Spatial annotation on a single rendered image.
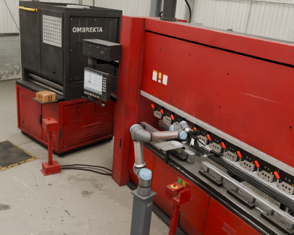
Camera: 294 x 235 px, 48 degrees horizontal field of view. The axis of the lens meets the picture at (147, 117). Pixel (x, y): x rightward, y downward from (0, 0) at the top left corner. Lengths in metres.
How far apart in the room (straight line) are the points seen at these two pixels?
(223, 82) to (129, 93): 1.49
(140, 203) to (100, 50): 1.98
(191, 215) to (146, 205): 0.65
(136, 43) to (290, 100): 2.10
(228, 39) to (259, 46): 0.35
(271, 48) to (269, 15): 4.99
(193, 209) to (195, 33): 1.81
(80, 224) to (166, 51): 2.22
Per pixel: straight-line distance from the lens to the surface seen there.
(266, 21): 7.81
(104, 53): 4.20
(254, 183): 3.49
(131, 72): 4.20
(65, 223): 4.15
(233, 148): 3.19
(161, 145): 3.74
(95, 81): 4.35
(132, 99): 4.32
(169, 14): 3.99
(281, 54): 2.77
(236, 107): 3.09
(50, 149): 4.99
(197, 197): 3.57
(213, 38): 3.26
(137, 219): 3.37
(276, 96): 2.83
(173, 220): 3.58
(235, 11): 8.15
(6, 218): 4.33
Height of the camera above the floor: 2.55
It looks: 20 degrees down
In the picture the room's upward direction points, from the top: 5 degrees clockwise
